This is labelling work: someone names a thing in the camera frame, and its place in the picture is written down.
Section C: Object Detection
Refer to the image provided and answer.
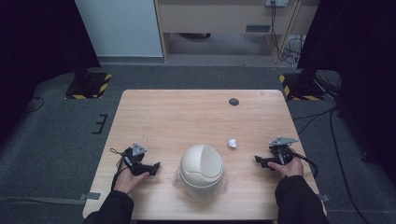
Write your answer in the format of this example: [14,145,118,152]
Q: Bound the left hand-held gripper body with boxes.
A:
[120,142,149,176]

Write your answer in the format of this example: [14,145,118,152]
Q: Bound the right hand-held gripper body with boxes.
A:
[268,135,299,166]

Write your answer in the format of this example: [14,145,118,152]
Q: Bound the white domed trash can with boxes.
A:
[178,144,225,189]

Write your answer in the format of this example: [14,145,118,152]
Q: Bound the person's left hand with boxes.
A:
[113,168,150,196]

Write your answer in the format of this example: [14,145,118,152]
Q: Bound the person's right hand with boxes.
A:
[267,148,304,179]

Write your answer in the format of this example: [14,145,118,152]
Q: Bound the hazard-striped black stand base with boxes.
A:
[64,72,113,101]
[278,73,326,102]

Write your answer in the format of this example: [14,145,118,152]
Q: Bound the black curtain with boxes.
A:
[296,0,396,190]
[0,0,103,146]

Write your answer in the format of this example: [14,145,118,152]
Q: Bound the white panel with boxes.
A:
[74,0,164,58]

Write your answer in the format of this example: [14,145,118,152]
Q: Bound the grey power strip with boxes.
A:
[264,0,290,8]

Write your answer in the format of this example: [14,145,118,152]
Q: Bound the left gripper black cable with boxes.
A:
[109,147,129,191]

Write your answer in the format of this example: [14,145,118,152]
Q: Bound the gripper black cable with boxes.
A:
[109,147,129,191]
[290,151,319,179]

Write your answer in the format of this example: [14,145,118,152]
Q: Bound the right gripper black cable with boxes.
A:
[290,151,319,179]

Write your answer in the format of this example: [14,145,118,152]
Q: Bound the thin black floor cable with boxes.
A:
[291,105,339,136]

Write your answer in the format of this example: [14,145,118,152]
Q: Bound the long black floor cable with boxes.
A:
[328,105,372,224]

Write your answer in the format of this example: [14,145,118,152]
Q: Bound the white cables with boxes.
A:
[288,35,307,68]

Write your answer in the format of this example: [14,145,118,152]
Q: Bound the black looped floor cable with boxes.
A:
[22,96,46,115]

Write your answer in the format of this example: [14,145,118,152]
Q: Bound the black hanging cables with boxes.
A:
[269,0,295,64]

